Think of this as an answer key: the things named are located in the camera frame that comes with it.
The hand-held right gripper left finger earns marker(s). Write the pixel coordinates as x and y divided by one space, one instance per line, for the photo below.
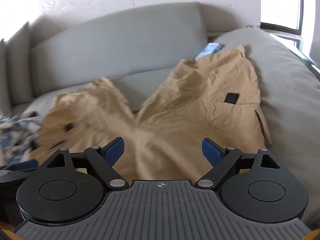
115 151

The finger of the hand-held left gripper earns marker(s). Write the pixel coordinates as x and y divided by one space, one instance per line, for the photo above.
23 165

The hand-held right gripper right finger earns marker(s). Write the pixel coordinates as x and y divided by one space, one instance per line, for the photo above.
211 152

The khaki cargo pants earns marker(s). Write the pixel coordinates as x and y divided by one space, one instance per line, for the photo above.
200 105

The white blue patterned garment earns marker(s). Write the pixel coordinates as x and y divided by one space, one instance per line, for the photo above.
15 130

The blue white tissue packet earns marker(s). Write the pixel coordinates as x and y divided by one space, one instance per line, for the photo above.
209 50

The grey sofa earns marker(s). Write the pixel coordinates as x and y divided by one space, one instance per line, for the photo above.
125 42

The window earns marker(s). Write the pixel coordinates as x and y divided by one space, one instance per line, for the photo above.
280 2

